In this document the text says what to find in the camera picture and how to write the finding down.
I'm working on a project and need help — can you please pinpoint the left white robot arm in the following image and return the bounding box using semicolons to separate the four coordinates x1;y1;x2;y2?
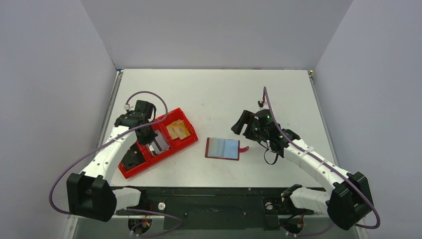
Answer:
66;100;157;222

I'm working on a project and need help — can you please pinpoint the silver striped card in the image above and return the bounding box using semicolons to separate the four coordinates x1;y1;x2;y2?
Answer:
146;130;170;156

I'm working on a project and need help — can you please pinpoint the black card in tray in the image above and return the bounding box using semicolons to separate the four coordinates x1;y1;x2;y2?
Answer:
122;149;145;170

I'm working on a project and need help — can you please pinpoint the gold brown card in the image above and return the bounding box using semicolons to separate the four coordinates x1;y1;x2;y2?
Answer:
166;119;191;140

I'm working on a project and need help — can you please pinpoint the red plastic compartment tray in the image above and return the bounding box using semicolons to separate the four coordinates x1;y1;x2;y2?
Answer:
118;108;198;179

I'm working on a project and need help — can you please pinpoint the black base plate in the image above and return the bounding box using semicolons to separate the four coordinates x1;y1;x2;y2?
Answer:
82;186;348;231

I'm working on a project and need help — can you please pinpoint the red leather card holder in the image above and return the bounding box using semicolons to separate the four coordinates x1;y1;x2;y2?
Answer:
205;137;249;161

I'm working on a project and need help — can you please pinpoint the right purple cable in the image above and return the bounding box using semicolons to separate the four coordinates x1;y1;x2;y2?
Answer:
262;86;381;238

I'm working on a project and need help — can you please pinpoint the aluminium rail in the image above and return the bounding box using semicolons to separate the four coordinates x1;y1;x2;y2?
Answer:
67;194;366;219

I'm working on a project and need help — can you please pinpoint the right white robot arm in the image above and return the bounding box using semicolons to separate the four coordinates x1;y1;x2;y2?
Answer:
231;109;374;230

